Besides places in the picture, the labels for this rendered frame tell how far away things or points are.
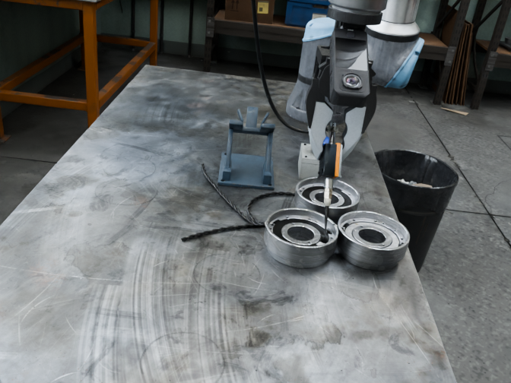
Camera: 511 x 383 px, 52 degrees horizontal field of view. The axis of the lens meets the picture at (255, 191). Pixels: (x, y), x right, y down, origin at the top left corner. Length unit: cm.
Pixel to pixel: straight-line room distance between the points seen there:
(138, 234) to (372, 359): 37
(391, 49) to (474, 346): 117
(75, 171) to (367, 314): 55
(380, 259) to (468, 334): 132
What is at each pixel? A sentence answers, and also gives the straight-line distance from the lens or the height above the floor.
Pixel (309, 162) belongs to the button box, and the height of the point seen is 84.
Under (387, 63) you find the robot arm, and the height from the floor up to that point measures 97.
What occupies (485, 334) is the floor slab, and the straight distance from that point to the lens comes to 209.
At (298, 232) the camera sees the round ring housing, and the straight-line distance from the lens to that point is 79.
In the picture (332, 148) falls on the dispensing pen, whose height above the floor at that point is 95.
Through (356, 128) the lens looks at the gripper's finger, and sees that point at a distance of 76.
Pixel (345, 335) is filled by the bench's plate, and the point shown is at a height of 80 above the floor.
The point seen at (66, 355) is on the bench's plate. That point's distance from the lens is 62.
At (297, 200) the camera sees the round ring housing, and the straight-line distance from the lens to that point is 85.
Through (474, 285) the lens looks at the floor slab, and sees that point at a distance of 232.
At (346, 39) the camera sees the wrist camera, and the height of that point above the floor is 110.
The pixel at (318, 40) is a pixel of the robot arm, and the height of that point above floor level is 99.
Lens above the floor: 124
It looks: 28 degrees down
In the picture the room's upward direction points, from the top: 7 degrees clockwise
